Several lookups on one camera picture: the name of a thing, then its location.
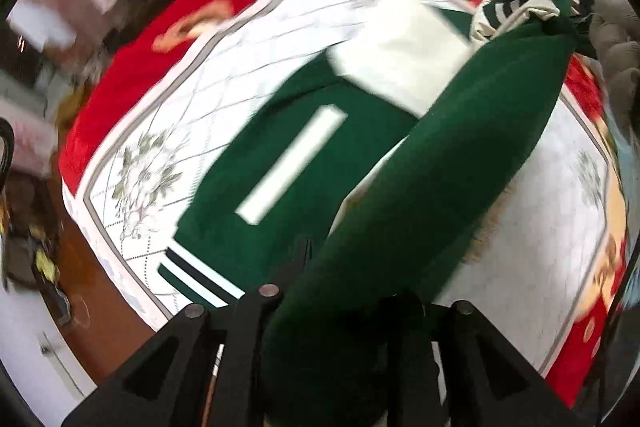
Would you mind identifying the person's right hand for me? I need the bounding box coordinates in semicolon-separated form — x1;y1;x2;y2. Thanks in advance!
587;0;640;134

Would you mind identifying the white floral cloth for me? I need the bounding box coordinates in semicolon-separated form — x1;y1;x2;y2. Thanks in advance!
62;0;615;374

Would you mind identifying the black cable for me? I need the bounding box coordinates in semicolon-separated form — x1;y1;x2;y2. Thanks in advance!
0;117;16;195

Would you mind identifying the brown wooden furniture edge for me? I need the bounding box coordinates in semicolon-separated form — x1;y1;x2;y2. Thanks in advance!
39;217;157;389

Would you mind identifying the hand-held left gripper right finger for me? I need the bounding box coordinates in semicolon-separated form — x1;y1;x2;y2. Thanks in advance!
379;294;587;427

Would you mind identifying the green and white jersey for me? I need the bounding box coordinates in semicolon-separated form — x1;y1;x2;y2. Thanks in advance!
159;0;582;427

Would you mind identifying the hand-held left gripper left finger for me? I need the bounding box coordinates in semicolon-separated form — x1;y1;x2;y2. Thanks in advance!
60;238;314;427

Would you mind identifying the red floral blanket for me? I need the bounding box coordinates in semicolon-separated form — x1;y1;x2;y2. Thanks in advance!
57;0;632;409

